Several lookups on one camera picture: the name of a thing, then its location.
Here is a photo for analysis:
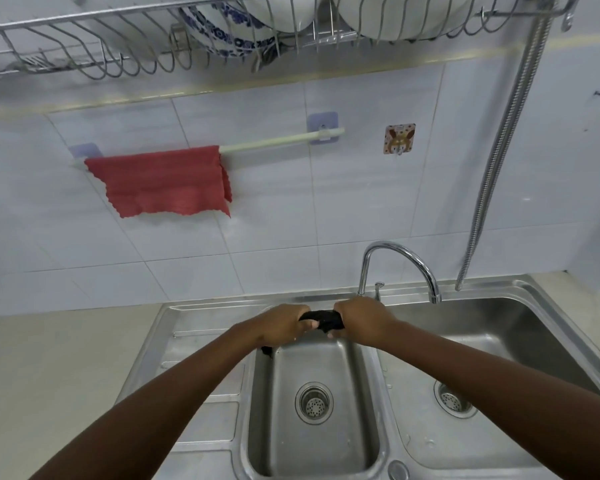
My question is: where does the person's left hand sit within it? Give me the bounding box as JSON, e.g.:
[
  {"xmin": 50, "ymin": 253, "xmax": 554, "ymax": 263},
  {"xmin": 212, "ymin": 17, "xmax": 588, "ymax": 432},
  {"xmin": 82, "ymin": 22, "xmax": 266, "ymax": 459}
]
[{"xmin": 250, "ymin": 304, "xmax": 317, "ymax": 348}]

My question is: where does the person's right hand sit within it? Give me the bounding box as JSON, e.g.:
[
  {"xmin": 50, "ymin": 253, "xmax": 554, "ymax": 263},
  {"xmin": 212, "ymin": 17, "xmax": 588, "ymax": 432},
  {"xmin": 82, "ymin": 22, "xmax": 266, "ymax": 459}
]
[{"xmin": 328, "ymin": 297, "xmax": 400, "ymax": 348}]

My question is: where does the black wet cloth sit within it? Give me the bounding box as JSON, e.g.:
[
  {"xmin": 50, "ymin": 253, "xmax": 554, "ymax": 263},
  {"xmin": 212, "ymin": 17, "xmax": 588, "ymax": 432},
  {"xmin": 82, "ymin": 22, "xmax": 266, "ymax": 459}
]
[{"xmin": 260, "ymin": 310, "xmax": 346, "ymax": 356}]

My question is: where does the person's right forearm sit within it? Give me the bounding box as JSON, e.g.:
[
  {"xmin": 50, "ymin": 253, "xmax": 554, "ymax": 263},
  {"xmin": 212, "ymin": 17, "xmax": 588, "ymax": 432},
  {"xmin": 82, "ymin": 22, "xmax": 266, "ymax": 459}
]
[{"xmin": 377, "ymin": 319, "xmax": 600, "ymax": 480}]

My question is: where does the person's left forearm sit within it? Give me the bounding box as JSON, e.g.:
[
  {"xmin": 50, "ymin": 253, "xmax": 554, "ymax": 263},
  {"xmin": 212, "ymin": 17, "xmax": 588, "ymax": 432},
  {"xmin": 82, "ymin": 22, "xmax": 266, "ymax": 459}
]
[{"xmin": 30, "ymin": 322, "xmax": 264, "ymax": 480}]

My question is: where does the small sink drain strainer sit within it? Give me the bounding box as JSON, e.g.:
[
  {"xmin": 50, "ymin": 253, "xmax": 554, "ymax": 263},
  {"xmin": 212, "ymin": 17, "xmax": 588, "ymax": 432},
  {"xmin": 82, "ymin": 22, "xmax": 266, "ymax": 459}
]
[{"xmin": 295, "ymin": 382, "xmax": 334, "ymax": 425}]

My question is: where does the stainless steel double sink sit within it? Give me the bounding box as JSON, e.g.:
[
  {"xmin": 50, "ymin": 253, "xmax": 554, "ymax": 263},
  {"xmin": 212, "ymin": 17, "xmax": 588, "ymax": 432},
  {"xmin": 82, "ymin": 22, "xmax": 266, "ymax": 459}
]
[{"xmin": 116, "ymin": 276, "xmax": 600, "ymax": 480}]

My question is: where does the chrome gooseneck faucet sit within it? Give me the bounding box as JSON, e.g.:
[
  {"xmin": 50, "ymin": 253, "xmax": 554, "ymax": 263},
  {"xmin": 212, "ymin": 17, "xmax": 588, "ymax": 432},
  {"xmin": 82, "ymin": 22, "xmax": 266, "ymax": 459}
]
[{"xmin": 357, "ymin": 241, "xmax": 442, "ymax": 305}]

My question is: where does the large sink drain strainer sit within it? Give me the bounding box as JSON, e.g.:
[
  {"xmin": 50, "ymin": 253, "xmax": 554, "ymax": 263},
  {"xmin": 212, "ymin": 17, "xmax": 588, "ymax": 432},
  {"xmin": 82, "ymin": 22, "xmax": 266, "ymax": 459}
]
[{"xmin": 434, "ymin": 380, "xmax": 478, "ymax": 419}]

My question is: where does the white towel bar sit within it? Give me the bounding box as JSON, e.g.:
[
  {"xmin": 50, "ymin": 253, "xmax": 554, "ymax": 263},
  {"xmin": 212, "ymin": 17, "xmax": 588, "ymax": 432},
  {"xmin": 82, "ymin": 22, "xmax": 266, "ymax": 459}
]
[{"xmin": 69, "ymin": 112, "xmax": 346, "ymax": 168}]

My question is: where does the red dish cloth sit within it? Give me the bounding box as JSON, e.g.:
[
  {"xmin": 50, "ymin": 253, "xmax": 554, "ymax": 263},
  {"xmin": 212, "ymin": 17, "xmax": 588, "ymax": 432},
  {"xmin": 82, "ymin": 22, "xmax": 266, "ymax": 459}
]
[{"xmin": 84, "ymin": 145, "xmax": 233, "ymax": 219}]

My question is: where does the blue and white patterned bowl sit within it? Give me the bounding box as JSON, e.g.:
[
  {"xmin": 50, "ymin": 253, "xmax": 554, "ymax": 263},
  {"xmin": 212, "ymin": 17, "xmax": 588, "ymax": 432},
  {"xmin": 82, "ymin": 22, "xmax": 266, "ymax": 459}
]
[{"xmin": 176, "ymin": 0, "xmax": 281, "ymax": 59}]

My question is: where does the large white plate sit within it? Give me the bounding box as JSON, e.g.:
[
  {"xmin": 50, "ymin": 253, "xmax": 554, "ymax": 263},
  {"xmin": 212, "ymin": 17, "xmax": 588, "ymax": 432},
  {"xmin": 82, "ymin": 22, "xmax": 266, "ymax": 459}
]
[{"xmin": 330, "ymin": 0, "xmax": 486, "ymax": 43}]

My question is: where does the cartoon adhesive wall hook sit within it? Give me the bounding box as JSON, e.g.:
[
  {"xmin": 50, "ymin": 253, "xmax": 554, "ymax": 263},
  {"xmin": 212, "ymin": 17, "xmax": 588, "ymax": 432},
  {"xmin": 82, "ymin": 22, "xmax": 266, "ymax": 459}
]
[{"xmin": 383, "ymin": 124, "xmax": 417, "ymax": 156}]

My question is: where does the flexible metal hose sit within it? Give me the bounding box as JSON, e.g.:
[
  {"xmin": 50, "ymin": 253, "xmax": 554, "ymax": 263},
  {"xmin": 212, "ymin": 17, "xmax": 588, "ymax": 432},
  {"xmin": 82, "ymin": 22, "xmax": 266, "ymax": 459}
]
[{"xmin": 454, "ymin": 0, "xmax": 555, "ymax": 292}]

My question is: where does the metal wire dish rack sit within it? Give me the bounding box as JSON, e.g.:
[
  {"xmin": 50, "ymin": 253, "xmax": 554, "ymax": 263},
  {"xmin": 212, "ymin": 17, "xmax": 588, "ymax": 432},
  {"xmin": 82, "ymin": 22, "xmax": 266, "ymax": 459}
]
[{"xmin": 0, "ymin": 0, "xmax": 581, "ymax": 81}]

